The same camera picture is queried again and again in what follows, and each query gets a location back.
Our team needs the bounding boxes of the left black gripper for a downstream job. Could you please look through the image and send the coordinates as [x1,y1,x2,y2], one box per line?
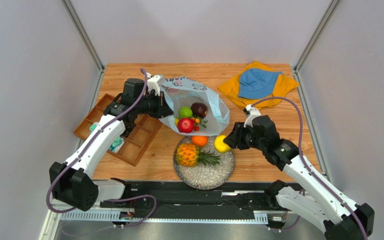
[135,90,174,120]

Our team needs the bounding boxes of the light blue plastic bag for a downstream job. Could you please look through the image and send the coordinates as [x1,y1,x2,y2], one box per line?
[160,76,230,136]

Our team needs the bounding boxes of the green apple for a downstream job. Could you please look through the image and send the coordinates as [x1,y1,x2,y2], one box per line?
[178,106,194,119]

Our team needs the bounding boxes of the red apple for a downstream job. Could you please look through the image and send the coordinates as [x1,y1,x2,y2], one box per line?
[177,118,195,134]

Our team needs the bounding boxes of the dark purple fruit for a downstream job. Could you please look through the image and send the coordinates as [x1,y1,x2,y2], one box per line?
[190,102,208,119]

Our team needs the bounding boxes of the small cherries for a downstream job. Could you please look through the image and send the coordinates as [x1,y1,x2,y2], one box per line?
[191,117,208,132]

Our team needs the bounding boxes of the yellow green lemon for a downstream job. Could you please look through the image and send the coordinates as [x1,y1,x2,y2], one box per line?
[214,135,232,154]

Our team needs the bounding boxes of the orange fruit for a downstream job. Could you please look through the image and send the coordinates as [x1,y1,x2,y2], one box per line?
[191,135,209,148]

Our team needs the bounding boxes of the orange pineapple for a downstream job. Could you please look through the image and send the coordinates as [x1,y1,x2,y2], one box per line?
[175,143,221,167]

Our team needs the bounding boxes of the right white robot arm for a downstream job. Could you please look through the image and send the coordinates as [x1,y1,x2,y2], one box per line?
[223,115,375,240]

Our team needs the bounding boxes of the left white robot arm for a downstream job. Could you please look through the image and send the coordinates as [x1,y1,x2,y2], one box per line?
[45,74,173,213]

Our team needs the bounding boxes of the brown wooden divided tray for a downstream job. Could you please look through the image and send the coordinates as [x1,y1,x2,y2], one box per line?
[73,93,162,166]

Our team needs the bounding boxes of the blue bucket hat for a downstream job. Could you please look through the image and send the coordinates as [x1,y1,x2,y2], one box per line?
[238,68,282,100]

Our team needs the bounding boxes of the yellow cloth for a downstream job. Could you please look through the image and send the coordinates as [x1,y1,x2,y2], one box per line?
[217,61,299,109]

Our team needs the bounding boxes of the teal sock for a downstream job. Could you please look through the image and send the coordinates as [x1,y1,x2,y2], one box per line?
[89,122,125,153]

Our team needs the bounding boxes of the speckled ceramic plate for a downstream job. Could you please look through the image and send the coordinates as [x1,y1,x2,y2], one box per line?
[173,136,235,190]

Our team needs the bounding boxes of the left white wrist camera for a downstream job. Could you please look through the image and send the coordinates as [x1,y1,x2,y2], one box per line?
[145,72,166,96]

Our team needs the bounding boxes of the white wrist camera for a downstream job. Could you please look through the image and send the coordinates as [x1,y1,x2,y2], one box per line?
[243,104,261,127]
[145,72,166,96]

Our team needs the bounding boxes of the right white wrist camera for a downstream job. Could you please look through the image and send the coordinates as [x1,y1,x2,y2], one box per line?
[243,104,261,127]

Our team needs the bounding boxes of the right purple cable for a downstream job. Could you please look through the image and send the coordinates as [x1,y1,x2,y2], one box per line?
[250,96,369,240]

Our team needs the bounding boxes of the purple cable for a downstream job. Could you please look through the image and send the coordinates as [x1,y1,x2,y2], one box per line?
[45,67,158,229]
[250,96,369,240]

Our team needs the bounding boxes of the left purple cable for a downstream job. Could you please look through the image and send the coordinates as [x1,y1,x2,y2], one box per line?
[45,67,158,229]

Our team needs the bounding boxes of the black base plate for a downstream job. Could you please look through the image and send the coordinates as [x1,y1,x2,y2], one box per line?
[99,181,298,221]

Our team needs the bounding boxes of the aluminium frame rail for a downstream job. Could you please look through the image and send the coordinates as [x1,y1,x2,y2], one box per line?
[61,0,105,73]

